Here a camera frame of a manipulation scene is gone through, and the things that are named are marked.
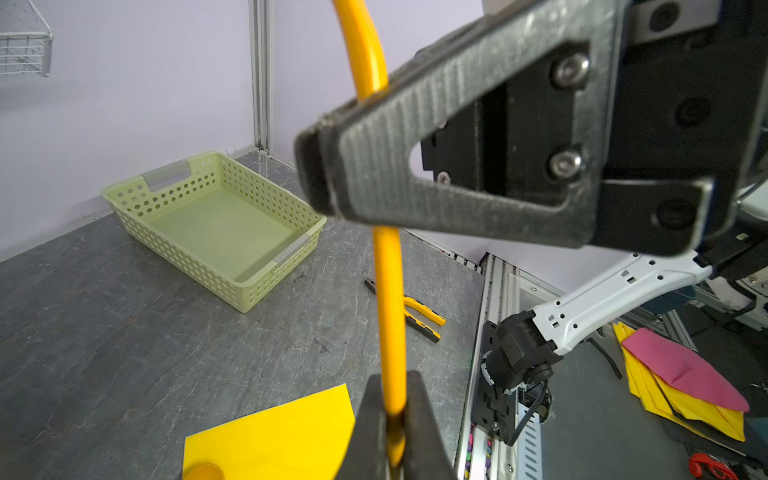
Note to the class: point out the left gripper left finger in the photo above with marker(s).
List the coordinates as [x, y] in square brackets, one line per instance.
[366, 457]

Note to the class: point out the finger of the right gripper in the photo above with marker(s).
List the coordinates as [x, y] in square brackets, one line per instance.
[362, 161]

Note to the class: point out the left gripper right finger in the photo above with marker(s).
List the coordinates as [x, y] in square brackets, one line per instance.
[425, 456]

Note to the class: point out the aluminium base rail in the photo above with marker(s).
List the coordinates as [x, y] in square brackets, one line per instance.
[479, 455]

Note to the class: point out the yellow black pliers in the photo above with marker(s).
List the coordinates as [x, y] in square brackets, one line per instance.
[411, 304]

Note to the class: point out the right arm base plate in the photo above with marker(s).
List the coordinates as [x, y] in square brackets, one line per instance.
[498, 390]

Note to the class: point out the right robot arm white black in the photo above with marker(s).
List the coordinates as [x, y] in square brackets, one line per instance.
[588, 312]

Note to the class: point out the pink yellow napkin pile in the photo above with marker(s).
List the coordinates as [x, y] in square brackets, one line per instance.
[676, 384]

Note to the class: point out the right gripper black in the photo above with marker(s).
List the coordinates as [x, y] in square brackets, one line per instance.
[686, 128]

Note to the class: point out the orange plastic fork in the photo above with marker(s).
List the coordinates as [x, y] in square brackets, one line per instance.
[369, 71]

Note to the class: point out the orange plastic spoon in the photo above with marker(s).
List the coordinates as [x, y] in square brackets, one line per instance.
[206, 471]

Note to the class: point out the yellow paper napkin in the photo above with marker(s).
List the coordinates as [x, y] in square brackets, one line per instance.
[303, 439]

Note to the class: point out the green perforated plastic basket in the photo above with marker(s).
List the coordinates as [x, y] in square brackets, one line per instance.
[227, 227]

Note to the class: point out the white wire wall rack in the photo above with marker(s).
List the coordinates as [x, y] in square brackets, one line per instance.
[26, 39]

